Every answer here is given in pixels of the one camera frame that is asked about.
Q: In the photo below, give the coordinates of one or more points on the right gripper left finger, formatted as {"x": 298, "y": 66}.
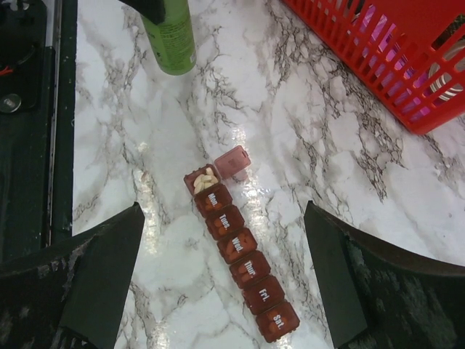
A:
{"x": 72, "y": 294}

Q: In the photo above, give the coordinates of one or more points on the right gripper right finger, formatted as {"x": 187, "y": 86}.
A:
{"x": 378, "y": 295}

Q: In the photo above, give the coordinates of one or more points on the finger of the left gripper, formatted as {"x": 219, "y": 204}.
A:
{"x": 153, "y": 10}

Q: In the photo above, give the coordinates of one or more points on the green pill bottle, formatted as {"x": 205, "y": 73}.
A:
{"x": 172, "y": 41}

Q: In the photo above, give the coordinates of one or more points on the brown weekly pill organizer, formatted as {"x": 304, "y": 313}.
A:
{"x": 262, "y": 293}

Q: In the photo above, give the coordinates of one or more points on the white pills in organizer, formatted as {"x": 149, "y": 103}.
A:
{"x": 204, "y": 180}

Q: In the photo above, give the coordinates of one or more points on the red plastic shopping basket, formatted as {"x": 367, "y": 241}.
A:
{"x": 410, "y": 54}

